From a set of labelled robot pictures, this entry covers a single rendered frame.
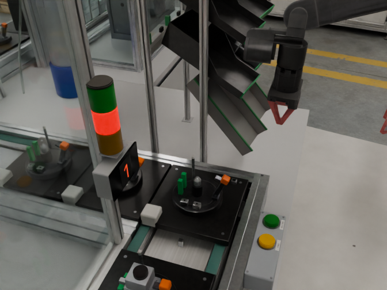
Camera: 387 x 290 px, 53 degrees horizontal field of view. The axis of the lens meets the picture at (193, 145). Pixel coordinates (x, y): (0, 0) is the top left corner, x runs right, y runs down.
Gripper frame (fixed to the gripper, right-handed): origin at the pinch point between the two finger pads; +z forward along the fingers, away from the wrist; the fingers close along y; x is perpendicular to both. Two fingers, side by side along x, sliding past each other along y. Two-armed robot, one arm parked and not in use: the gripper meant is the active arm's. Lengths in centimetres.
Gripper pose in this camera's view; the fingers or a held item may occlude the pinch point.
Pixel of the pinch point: (280, 121)
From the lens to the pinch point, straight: 94.4
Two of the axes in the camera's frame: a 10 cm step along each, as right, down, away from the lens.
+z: -0.1, 7.9, 6.1
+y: -3.3, 5.7, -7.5
